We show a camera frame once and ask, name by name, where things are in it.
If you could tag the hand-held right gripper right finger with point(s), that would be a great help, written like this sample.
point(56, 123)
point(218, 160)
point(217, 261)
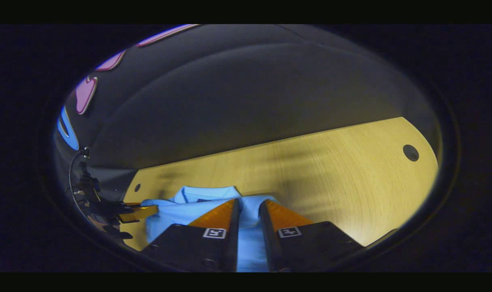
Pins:
point(268, 239)

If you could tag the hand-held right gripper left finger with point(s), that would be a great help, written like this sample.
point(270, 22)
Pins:
point(229, 239)

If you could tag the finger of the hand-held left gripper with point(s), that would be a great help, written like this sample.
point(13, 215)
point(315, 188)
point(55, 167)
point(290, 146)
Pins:
point(142, 212)

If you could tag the light blue T-shirt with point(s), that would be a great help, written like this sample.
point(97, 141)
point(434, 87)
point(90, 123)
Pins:
point(250, 227)

